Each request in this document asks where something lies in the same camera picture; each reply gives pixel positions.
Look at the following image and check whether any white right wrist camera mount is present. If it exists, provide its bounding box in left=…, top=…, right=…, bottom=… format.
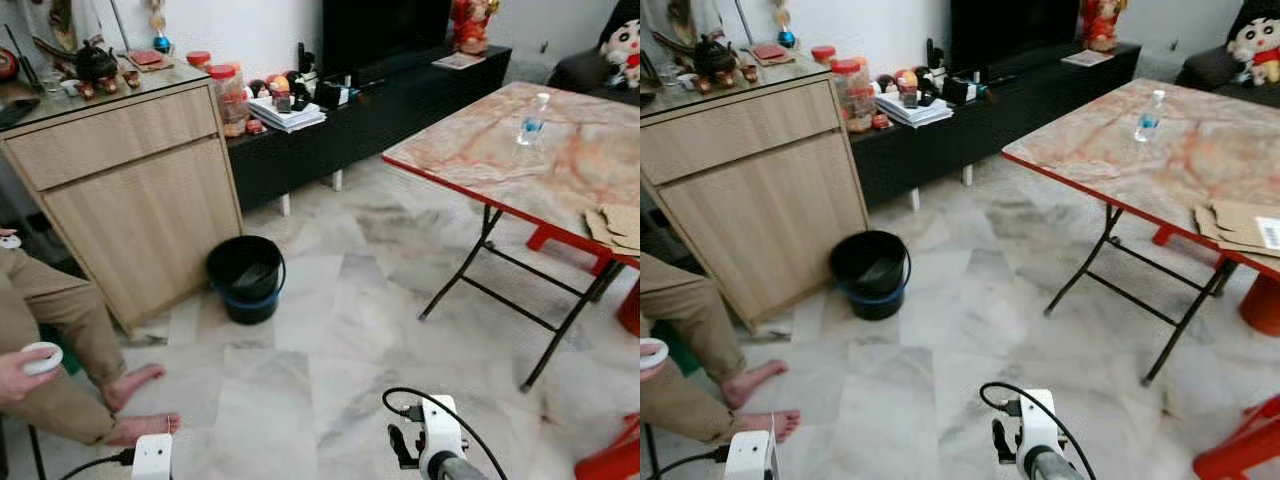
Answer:
left=412, top=393, right=470, bottom=477
left=1014, top=388, right=1067, bottom=472

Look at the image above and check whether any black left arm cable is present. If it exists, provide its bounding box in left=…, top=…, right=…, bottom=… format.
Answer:
left=654, top=446, right=730, bottom=480
left=57, top=449, right=137, bottom=480

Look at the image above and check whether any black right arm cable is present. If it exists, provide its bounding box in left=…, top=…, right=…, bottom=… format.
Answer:
left=381, top=386, right=510, bottom=480
left=979, top=381, right=1102, bottom=480

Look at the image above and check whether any blue gold trophy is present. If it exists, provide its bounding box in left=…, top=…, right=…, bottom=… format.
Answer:
left=149, top=0, right=174, bottom=54
left=774, top=0, right=799, bottom=50

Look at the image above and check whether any white robed statue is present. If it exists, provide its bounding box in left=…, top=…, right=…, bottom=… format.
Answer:
left=24, top=0, right=107, bottom=62
left=654, top=0, right=737, bottom=52

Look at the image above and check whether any red costumed doll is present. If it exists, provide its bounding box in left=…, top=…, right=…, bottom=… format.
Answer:
left=1079, top=0, right=1129, bottom=54
left=451, top=0, right=500, bottom=55

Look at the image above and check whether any black rubbish bin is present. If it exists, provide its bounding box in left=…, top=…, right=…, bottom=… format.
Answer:
left=827, top=230, right=914, bottom=322
left=205, top=235, right=288, bottom=327

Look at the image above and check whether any person in khaki trousers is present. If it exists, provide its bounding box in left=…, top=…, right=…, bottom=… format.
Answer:
left=640, top=250, right=802, bottom=447
left=0, top=244, right=184, bottom=447

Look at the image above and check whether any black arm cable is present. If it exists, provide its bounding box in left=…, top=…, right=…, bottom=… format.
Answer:
left=381, top=386, right=510, bottom=480
left=57, top=449, right=137, bottom=480
left=979, top=381, right=1102, bottom=480
left=654, top=446, right=730, bottom=480

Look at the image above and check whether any black plastic bag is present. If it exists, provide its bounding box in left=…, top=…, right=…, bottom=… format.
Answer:
left=224, top=261, right=280, bottom=292
left=849, top=257, right=907, bottom=290

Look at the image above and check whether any light wood cabinet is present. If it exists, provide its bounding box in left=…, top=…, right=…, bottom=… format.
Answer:
left=0, top=58, right=245, bottom=337
left=640, top=53, right=870, bottom=332

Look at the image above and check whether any black low console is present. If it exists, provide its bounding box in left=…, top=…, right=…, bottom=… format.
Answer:
left=227, top=44, right=514, bottom=214
left=849, top=41, right=1142, bottom=210

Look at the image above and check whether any stack of white papers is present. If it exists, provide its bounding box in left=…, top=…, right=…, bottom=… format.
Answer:
left=246, top=96, right=329, bottom=135
left=874, top=91, right=955, bottom=130

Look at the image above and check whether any black incense burner pot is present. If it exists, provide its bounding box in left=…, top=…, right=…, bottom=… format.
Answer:
left=694, top=34, right=742, bottom=82
left=74, top=41, right=122, bottom=87

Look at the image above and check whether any black television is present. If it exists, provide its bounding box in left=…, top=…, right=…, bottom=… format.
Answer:
left=949, top=0, right=1082, bottom=72
left=321, top=0, right=454, bottom=77

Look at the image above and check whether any person's right hand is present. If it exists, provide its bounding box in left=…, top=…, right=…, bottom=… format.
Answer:
left=0, top=345, right=61, bottom=407

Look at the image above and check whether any green plastic bucket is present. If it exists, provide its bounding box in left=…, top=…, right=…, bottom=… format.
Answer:
left=664, top=319, right=702, bottom=377
left=40, top=325, right=82, bottom=377

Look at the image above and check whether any large plastic jar red lid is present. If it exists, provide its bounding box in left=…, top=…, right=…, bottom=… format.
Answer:
left=831, top=59, right=877, bottom=134
left=209, top=64, right=252, bottom=139

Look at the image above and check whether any dark grey sofa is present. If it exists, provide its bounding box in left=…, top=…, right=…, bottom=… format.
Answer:
left=1174, top=44, right=1280, bottom=102
left=547, top=47, right=641, bottom=97

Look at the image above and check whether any cartoon boy plush doll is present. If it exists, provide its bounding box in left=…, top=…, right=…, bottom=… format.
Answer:
left=597, top=0, right=641, bottom=87
left=1227, top=0, right=1280, bottom=87

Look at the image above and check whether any orange red plastic stool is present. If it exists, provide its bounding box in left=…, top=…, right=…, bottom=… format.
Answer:
left=1239, top=274, right=1280, bottom=337

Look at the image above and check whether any clear plastic water bottle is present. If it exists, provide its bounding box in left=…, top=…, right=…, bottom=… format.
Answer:
left=516, top=92, right=552, bottom=149
left=1134, top=89, right=1168, bottom=144

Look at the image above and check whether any flattened brown cardboard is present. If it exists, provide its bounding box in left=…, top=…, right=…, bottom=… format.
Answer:
left=584, top=204, right=641, bottom=259
left=1192, top=199, right=1280, bottom=260

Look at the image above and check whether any marble top folding table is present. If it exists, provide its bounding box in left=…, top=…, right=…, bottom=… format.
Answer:
left=381, top=79, right=641, bottom=392
left=1001, top=77, right=1280, bottom=387

